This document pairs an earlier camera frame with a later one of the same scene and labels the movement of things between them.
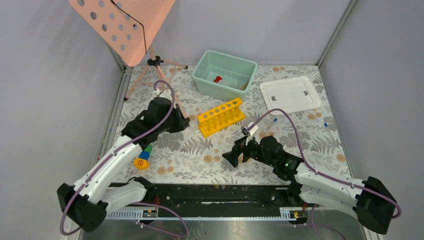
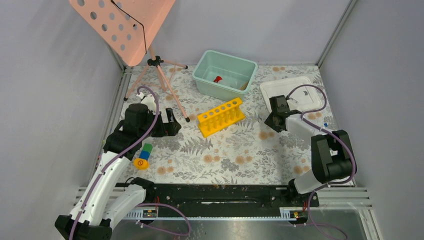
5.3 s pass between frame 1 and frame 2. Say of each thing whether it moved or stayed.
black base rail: stayed
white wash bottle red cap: stayed
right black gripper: moved
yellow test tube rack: stayed
